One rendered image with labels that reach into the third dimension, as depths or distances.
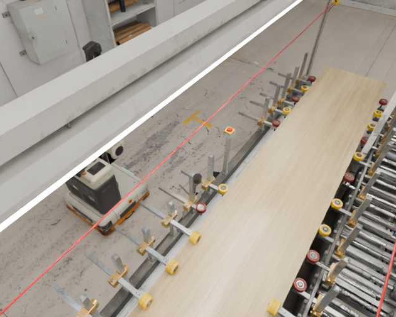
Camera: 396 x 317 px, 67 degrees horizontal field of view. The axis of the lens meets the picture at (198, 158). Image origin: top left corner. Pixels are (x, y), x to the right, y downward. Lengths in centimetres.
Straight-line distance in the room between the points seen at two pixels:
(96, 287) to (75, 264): 33
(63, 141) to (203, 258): 158
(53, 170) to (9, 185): 8
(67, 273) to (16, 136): 272
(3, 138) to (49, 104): 10
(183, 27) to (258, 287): 162
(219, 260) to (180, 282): 29
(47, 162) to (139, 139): 357
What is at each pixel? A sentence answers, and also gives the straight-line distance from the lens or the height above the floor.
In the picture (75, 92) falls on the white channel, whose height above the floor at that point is 246.
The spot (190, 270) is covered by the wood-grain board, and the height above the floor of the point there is 90.
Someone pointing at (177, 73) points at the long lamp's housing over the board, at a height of 237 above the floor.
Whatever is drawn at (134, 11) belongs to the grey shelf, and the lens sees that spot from 448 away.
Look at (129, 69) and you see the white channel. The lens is 69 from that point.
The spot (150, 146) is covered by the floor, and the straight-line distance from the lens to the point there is 404.
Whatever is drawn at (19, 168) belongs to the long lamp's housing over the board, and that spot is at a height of 238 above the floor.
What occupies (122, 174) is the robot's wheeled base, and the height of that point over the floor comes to 28.
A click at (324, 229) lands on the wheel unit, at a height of 91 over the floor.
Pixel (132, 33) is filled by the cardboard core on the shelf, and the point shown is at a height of 94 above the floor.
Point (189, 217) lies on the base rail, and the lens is 247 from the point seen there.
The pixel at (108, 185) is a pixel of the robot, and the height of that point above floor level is 61.
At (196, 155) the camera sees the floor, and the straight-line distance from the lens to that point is 389.
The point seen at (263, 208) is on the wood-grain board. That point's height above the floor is 90.
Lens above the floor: 278
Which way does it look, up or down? 46 degrees down
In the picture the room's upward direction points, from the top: 1 degrees clockwise
